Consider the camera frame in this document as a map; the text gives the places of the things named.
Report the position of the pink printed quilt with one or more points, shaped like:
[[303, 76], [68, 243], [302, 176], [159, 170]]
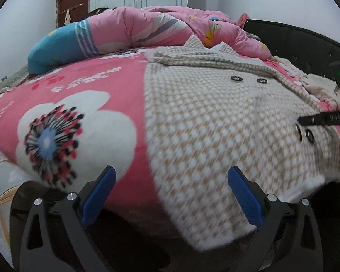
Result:
[[136, 25]]

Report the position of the pink floral bed sheet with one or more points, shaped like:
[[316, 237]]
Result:
[[102, 87]]

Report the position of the grey checked cloth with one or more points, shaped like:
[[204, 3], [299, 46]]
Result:
[[250, 35]]

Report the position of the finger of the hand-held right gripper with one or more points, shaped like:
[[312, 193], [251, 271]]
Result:
[[323, 119]]

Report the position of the dark cloth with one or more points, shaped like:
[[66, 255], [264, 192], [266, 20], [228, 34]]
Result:
[[99, 11]]

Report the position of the cream knit sweater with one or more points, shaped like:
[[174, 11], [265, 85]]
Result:
[[289, 68]]

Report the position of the pink cloth item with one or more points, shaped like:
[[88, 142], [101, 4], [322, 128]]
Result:
[[242, 20]]

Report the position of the grey patterned bed cover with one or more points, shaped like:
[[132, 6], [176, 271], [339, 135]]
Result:
[[0, 181]]

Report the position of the cream hanging ornament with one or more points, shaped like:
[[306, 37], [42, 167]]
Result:
[[67, 17]]

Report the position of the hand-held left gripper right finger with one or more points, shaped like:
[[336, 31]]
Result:
[[245, 198]]

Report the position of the grey green cloth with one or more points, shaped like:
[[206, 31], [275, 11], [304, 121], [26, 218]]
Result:
[[14, 79]]

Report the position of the white fluffy cloth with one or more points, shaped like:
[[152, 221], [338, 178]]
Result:
[[323, 90]]

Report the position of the beige white checked coat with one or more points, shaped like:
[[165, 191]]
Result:
[[215, 133]]

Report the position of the black padded headboard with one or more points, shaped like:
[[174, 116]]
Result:
[[300, 45]]

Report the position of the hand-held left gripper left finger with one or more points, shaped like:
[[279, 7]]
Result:
[[97, 198]]

